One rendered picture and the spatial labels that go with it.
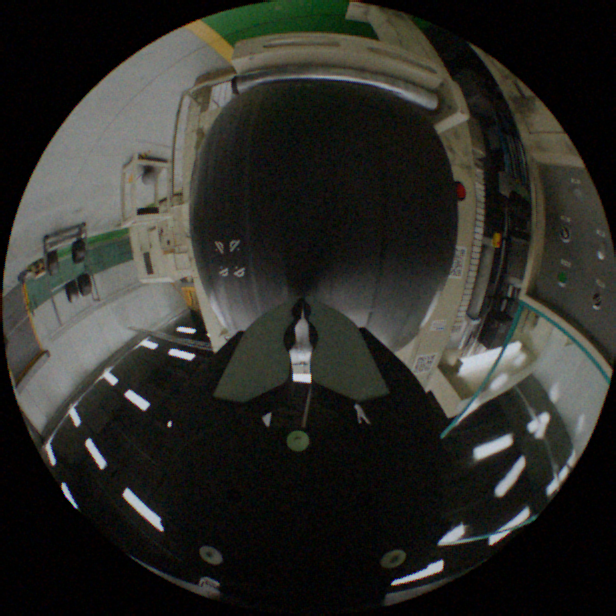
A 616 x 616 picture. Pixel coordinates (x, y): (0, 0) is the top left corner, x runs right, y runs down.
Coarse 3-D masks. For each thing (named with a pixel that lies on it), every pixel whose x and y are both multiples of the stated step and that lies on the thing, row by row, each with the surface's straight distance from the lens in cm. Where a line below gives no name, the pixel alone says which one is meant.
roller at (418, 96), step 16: (240, 80) 37; (256, 80) 36; (272, 80) 36; (288, 80) 36; (304, 80) 36; (320, 80) 36; (336, 80) 36; (352, 80) 36; (368, 80) 37; (384, 80) 38; (400, 80) 40; (400, 96) 39; (416, 96) 40; (432, 96) 42
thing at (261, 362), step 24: (288, 312) 10; (264, 336) 9; (288, 336) 9; (240, 360) 8; (264, 360) 7; (288, 360) 7; (240, 384) 7; (264, 384) 7; (288, 384) 7; (264, 408) 7
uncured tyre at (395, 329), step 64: (256, 128) 16; (320, 128) 16; (384, 128) 17; (192, 192) 19; (256, 192) 13; (320, 192) 13; (384, 192) 14; (448, 192) 18; (256, 256) 13; (320, 256) 13; (384, 256) 14; (448, 256) 18; (384, 320) 17
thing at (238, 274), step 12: (216, 240) 14; (228, 240) 14; (240, 240) 13; (216, 252) 15; (228, 252) 14; (240, 252) 13; (216, 264) 15; (228, 264) 14; (240, 264) 14; (228, 276) 15; (240, 276) 14
